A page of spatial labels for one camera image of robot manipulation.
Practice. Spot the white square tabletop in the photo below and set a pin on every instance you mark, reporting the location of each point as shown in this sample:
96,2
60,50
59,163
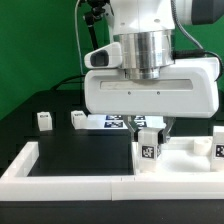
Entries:
182,154

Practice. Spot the white U-shaped obstacle frame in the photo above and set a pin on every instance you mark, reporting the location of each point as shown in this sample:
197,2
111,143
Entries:
17,185

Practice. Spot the white sheet with markers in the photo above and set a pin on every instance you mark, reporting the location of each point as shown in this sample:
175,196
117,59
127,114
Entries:
116,122

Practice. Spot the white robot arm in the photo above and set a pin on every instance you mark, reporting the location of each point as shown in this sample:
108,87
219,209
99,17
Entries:
140,73

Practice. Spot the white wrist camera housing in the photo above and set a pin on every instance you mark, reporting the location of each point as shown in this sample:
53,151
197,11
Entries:
109,56

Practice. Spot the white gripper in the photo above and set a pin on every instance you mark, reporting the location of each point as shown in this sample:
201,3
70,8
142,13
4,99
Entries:
186,88

